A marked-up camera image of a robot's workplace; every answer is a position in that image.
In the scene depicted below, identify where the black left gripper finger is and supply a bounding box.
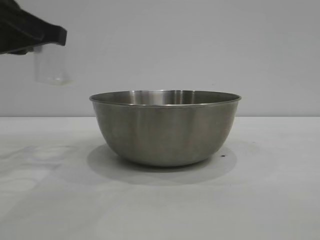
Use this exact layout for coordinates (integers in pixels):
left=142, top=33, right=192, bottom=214
left=0, top=46, right=35, bottom=56
left=0, top=0, right=69, bottom=55

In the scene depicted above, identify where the clear plastic measuring cup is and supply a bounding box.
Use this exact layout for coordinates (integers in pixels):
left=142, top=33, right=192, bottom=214
left=33, top=44, right=69, bottom=86

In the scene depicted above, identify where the stainless steel mixing bowl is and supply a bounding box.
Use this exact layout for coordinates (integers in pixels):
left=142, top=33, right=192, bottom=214
left=88, top=89, right=243, bottom=168

